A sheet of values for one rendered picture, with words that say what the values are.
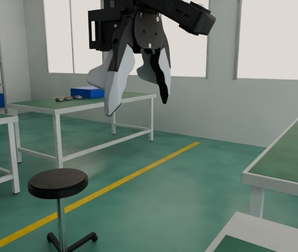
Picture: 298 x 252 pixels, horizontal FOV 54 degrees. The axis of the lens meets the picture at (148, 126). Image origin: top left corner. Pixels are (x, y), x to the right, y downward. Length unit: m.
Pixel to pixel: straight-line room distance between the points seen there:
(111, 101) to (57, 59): 6.64
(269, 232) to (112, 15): 0.74
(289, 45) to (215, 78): 1.11
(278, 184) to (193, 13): 1.05
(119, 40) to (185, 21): 0.08
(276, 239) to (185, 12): 0.70
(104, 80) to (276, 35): 4.16
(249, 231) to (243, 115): 3.77
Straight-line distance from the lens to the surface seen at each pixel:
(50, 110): 3.17
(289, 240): 0.93
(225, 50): 4.67
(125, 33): 0.38
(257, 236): 0.91
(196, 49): 4.85
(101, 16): 0.42
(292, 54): 4.42
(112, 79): 0.36
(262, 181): 1.34
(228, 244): 0.86
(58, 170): 1.92
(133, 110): 5.58
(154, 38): 0.43
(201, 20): 0.36
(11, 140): 2.94
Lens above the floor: 1.22
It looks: 12 degrees down
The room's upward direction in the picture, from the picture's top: straight up
